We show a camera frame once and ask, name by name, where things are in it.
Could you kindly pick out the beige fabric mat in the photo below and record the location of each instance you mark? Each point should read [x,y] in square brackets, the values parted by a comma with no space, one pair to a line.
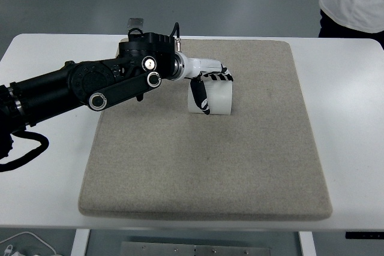
[210,163]

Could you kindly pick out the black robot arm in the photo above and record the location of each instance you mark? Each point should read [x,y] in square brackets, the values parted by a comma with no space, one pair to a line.
[90,82]

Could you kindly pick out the small grey floor plate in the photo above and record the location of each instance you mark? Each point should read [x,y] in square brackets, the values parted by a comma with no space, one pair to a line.
[135,22]

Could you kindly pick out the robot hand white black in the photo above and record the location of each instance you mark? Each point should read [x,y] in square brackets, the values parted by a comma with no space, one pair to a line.
[199,67]

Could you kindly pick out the white cup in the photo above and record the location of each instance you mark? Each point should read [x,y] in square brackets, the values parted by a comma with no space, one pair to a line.
[220,97]

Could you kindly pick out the black table control panel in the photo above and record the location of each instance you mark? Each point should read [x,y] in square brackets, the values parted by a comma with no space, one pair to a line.
[364,235]

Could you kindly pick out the white table leg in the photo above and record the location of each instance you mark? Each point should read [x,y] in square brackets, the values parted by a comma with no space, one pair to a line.
[80,244]
[306,245]

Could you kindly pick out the grey metal plate with screws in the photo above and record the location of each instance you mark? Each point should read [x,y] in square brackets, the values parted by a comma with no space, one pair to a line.
[195,250]

